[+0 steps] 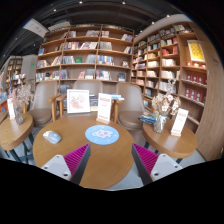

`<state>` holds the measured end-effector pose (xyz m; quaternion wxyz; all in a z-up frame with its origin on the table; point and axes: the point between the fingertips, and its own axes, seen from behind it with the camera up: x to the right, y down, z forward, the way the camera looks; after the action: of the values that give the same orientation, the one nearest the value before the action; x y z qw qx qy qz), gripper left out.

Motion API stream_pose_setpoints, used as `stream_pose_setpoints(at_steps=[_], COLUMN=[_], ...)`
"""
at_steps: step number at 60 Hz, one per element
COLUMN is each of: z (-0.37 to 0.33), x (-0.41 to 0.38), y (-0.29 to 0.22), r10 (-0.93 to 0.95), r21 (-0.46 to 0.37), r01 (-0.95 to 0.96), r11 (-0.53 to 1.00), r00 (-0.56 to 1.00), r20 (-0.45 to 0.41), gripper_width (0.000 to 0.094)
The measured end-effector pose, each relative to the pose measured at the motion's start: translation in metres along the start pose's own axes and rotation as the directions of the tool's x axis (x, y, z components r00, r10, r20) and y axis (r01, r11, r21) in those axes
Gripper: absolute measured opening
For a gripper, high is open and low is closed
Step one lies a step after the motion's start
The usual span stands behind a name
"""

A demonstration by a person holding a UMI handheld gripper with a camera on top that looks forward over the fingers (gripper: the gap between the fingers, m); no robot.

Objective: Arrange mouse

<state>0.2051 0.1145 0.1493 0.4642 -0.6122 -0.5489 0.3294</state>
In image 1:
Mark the round wooden centre table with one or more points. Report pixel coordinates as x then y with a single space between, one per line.
107 164

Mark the white sign on centre table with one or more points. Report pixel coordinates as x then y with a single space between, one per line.
104 108

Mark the round wooden left table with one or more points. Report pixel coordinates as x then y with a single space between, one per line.
12 134

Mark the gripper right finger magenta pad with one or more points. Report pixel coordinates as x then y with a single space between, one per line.
152 167

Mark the round wooden right table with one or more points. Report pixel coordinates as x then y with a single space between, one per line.
174 146

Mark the round wooden table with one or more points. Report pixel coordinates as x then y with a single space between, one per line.
174 146
12 134
107 164

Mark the glass vase with dried flowers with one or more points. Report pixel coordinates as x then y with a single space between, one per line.
165 105

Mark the right beige armchair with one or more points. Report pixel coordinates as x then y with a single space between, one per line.
132 107

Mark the stack of books on table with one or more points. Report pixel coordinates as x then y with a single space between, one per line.
148 118

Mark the round blue mouse pad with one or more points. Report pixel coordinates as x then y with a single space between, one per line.
102 134

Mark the wooden back bookshelf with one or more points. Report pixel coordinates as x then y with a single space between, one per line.
89 51

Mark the middle beige armchair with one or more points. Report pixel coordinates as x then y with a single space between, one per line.
93 86

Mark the wooden bookshelf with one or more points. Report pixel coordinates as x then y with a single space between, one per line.
162 54
89 51

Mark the grey computer mouse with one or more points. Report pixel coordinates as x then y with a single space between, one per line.
52 137

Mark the far left bookshelf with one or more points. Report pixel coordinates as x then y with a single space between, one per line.
14 77

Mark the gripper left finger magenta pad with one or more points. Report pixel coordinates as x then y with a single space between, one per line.
71 166

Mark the left vase with dried flowers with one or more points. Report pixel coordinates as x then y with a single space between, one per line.
20 96

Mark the yellow framed picture on shelf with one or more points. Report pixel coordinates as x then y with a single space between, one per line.
196 53

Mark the wooden right bookshelf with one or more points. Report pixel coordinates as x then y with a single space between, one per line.
162 54

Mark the left beige armchair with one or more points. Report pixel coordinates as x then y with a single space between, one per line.
43 109

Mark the white sign on table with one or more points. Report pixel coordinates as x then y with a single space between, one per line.
104 108
11 109
179 122

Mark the beige armchair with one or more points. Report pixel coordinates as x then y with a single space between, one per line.
132 107
93 86
43 109

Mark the framed picture with red drawing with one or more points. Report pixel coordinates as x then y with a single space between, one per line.
78 101

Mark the white sign on left table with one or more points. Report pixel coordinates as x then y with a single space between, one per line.
11 109

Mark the white sign on right table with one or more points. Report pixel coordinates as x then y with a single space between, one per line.
179 122

